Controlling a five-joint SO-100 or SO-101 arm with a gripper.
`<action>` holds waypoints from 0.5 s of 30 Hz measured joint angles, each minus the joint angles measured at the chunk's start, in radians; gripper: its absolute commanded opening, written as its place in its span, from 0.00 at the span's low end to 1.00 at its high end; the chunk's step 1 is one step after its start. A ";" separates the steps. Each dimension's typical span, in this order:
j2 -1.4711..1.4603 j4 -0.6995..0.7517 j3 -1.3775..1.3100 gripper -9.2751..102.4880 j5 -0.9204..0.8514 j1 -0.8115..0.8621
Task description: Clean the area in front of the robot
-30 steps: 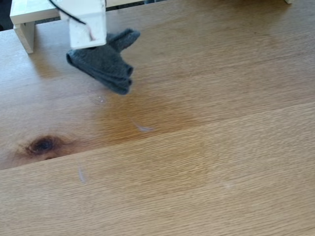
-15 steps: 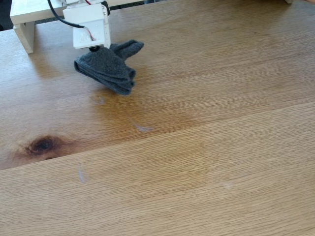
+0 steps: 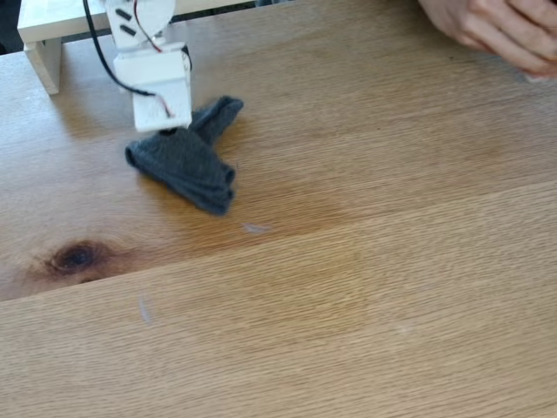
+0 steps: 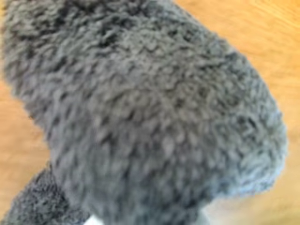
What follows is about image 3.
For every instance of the dark grey cloth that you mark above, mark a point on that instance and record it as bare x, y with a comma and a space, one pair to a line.
187, 165

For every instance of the person's hand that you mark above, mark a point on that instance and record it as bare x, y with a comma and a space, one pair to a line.
500, 26

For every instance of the white wooden riser shelf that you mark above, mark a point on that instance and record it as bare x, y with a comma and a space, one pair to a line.
48, 26

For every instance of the white gripper camera mount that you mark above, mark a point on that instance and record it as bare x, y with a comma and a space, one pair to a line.
163, 106

